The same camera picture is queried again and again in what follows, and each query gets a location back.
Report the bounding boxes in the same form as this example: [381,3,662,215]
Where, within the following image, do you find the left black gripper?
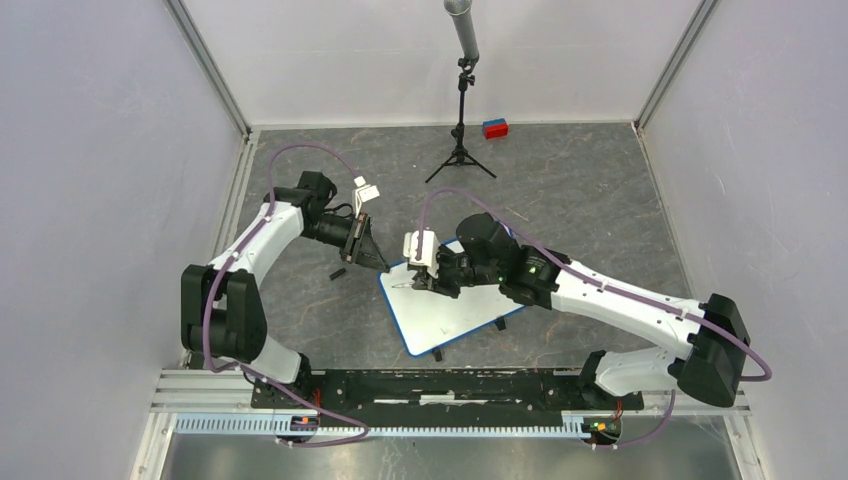
[299,211,390,273]

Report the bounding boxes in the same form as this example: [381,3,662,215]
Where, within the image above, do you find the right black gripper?
[412,245,502,300]

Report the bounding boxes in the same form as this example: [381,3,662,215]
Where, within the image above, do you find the blue-framed whiteboard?
[377,261,524,357]

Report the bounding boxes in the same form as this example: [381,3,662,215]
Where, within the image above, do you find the silver microphone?
[425,0,497,183]

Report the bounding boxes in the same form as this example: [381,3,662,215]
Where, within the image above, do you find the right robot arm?
[403,213,750,408]

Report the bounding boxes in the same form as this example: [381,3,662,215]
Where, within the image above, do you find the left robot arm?
[180,171,390,408]

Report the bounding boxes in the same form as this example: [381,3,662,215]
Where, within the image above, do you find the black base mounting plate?
[290,368,644,430]

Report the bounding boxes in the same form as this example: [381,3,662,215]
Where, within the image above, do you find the red and blue eraser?
[481,118,509,140]

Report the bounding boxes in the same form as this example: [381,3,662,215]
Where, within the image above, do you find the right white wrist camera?
[403,230,441,278]

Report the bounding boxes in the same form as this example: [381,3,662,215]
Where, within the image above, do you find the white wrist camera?
[352,176,380,216]
[403,230,441,278]

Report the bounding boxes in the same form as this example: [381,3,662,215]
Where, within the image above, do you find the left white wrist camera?
[352,176,380,216]

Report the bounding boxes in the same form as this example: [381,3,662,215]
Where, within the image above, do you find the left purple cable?
[201,142,371,448]

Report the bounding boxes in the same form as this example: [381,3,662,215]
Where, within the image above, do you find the purple cable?
[414,186,774,452]
[201,142,371,448]

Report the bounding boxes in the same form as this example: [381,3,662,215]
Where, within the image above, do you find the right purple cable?
[414,186,774,452]

